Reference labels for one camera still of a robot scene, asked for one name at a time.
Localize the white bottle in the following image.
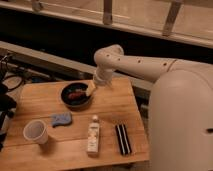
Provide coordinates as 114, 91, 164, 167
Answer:
87, 115, 100, 156

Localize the wooden table board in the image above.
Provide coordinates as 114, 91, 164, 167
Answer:
0, 78, 149, 171

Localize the blue sponge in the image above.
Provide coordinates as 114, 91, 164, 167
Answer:
51, 112, 72, 128

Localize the black equipment at left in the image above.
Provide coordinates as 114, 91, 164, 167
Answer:
0, 54, 24, 151

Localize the grey window ledge rail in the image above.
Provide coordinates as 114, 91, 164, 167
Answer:
0, 41, 153, 91

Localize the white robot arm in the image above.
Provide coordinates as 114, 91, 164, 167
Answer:
93, 45, 213, 171

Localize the translucent plastic cup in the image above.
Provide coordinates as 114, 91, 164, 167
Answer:
23, 120, 48, 144

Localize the black striped rectangular box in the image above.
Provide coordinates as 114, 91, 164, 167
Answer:
115, 124, 132, 156

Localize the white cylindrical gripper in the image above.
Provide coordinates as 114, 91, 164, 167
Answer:
86, 68, 113, 97

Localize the black bowl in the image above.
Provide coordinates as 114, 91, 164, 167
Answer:
61, 82, 91, 108

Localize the red food in bowl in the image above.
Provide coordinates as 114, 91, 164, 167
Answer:
68, 89, 86, 100

